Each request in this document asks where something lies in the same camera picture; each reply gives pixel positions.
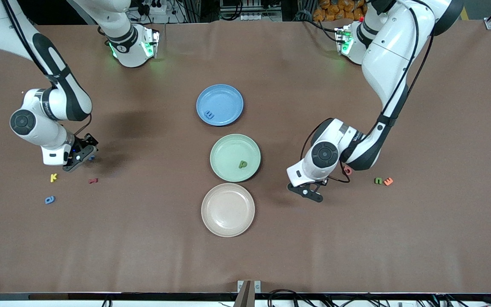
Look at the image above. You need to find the brown table cover sheet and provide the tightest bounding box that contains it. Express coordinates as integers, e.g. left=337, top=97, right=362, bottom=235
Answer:
left=0, top=19, right=491, bottom=295

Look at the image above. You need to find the green plate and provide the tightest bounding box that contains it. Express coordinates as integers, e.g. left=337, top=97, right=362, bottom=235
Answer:
left=210, top=133, right=262, bottom=183

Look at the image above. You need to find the beige plate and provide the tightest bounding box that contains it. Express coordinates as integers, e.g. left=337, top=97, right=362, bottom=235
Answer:
left=201, top=183, right=256, bottom=238

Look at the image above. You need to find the blue plate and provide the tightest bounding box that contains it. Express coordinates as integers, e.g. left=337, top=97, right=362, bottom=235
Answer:
left=196, top=84, right=244, bottom=127

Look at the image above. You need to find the power strip with black plugs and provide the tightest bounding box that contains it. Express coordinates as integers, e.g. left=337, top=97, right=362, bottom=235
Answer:
left=137, top=0, right=168, bottom=24

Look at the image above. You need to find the bag of oranges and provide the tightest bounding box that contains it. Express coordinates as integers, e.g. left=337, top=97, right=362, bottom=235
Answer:
left=314, top=0, right=367, bottom=23

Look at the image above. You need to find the white power strip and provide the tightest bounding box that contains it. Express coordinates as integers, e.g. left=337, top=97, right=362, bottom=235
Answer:
left=240, top=12, right=282, bottom=22

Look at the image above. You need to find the grey metal bracket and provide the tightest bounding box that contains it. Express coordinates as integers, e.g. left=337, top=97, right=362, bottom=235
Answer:
left=234, top=280, right=262, bottom=307

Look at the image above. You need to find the black table edge rail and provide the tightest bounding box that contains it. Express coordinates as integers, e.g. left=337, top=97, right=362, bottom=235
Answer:
left=0, top=292, right=491, bottom=302

